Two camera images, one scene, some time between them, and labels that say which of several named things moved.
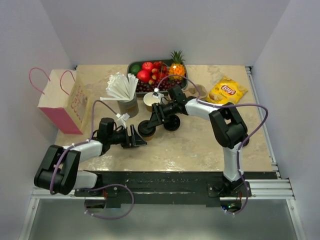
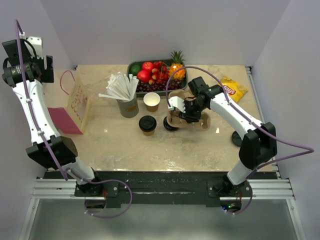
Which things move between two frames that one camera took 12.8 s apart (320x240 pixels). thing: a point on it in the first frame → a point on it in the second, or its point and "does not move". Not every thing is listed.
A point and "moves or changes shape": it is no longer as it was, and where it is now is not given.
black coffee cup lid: (144, 130) moves or changes shape
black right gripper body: (165, 110) → (193, 110)
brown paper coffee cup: (147, 138) moves or changes shape
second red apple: (143, 75) does not move
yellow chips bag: (226, 91) does not move
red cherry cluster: (159, 72) does not move
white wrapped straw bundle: (118, 88) does not move
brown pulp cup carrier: (192, 91) → (174, 118)
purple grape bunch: (163, 85) does not move
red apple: (148, 66) does not move
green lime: (135, 69) does not move
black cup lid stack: (171, 122) does not move
